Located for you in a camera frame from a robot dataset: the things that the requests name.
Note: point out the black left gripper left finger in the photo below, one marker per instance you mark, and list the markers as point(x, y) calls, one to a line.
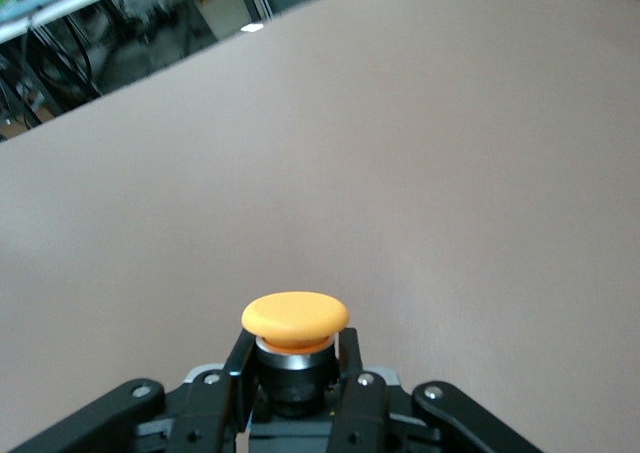
point(205, 413)

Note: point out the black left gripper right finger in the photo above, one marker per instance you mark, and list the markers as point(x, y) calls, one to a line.
point(365, 413)

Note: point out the yellow push button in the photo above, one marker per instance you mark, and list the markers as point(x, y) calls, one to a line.
point(295, 315)

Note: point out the brown table cover sheet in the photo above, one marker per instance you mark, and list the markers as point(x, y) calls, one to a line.
point(400, 173)

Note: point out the white table edge rail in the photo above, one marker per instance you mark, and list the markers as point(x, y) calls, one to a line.
point(60, 8)

